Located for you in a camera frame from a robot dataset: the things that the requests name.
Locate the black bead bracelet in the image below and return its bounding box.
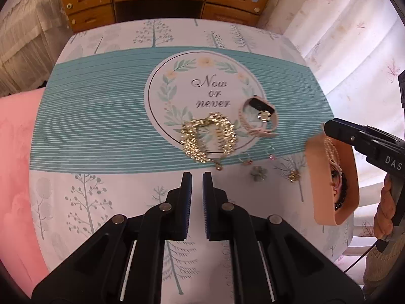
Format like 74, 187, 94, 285
330, 164, 349, 212

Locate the red charm hoop earring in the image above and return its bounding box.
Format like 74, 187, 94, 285
238, 152, 253, 166

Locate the teal patterned tablecloth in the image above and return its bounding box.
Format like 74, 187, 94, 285
30, 19, 353, 303

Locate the pink smart watch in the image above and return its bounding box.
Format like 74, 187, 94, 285
238, 95, 279, 138

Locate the person's right hand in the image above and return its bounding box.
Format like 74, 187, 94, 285
373, 174, 395, 239

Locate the gold flower brooch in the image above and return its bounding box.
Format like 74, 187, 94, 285
288, 169, 301, 183

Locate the twisted pearl necklace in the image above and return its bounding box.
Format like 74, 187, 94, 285
322, 136, 344, 178

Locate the gold leaf hair comb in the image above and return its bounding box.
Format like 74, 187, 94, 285
180, 112, 238, 171

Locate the white lace bed skirt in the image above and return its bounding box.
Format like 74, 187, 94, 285
1, 0, 72, 96

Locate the peach jewelry box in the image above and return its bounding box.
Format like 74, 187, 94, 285
306, 133, 360, 226

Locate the pink blanket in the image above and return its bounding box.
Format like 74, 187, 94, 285
1, 89, 48, 296

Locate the pink charm hoop earring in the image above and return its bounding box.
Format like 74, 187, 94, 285
265, 146, 277, 161

